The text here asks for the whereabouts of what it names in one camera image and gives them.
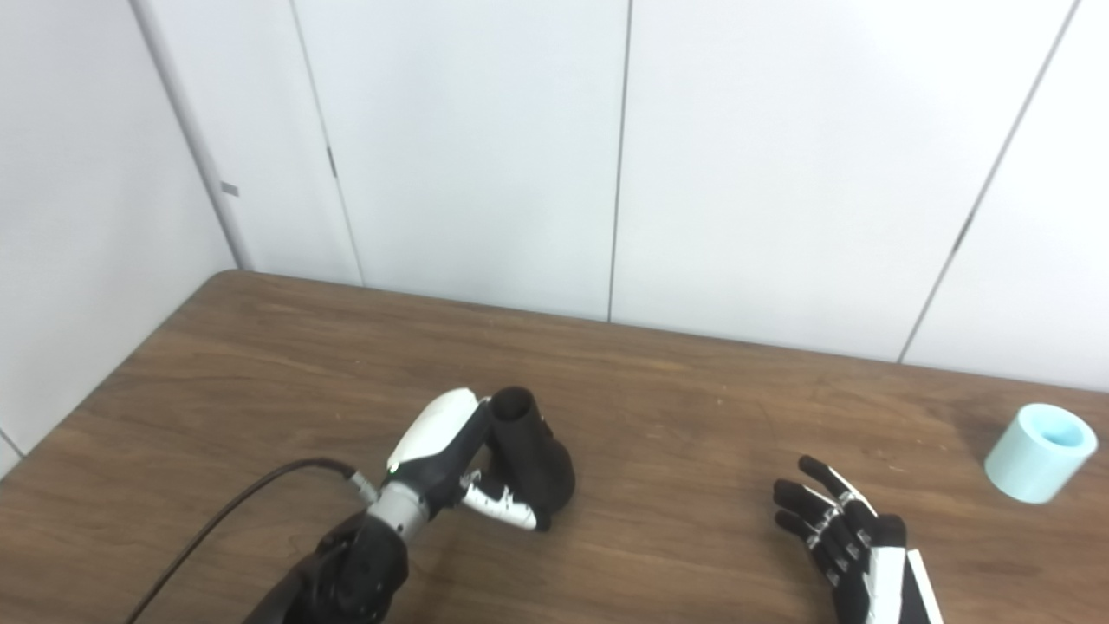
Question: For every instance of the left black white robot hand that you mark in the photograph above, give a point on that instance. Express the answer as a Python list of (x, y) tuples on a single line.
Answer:
[(433, 442)]

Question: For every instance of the black flared nozzle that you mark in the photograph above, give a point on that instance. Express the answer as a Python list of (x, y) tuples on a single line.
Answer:
[(537, 468)]

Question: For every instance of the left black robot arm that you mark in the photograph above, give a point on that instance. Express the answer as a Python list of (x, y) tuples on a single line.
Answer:
[(346, 572)]

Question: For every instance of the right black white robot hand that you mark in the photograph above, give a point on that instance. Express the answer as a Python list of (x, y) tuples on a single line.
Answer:
[(875, 581)]

